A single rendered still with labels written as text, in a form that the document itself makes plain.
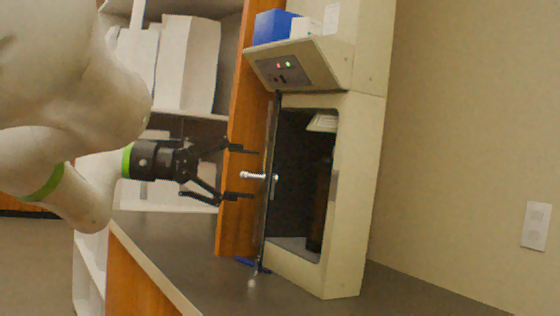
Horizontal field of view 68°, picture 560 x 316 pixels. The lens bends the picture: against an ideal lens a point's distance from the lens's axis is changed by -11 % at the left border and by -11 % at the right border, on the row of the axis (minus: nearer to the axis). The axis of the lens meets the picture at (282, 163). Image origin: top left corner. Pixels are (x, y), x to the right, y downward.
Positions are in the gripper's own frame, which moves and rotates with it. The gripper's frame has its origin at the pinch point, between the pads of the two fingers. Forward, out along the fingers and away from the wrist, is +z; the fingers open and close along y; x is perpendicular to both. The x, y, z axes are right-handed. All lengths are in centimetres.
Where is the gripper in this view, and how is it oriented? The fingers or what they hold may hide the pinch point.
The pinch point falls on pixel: (246, 173)
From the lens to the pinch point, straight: 106.3
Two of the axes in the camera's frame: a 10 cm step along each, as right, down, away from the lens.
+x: -0.7, -0.6, 10.0
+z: 9.9, 1.2, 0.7
